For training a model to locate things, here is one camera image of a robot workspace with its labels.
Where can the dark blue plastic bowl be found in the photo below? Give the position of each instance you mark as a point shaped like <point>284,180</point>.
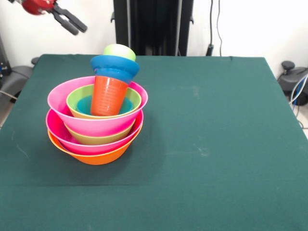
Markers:
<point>115,67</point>

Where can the green plastic bowl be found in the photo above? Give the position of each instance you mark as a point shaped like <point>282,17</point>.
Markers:
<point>101,139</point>
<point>72,101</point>

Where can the green plastic cup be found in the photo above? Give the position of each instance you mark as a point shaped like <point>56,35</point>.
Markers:
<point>120,51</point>

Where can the orange plastic bowl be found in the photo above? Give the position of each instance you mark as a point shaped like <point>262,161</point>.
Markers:
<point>96,160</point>

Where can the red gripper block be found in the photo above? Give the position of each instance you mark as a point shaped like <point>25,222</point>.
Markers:
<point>37,6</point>

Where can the pink plastic bowl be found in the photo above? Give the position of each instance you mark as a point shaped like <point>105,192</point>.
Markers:
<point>55,134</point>
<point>57,103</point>

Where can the black office chair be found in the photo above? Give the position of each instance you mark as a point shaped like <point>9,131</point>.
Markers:
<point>288,81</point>
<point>16,79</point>

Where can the light blue plastic bowl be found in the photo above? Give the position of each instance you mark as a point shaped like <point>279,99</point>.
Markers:
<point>81,107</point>

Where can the dark green tablecloth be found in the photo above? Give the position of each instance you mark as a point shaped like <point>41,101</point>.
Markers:
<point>154,192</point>

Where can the red plastic cup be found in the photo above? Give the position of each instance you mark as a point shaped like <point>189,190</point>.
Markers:
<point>107,98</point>

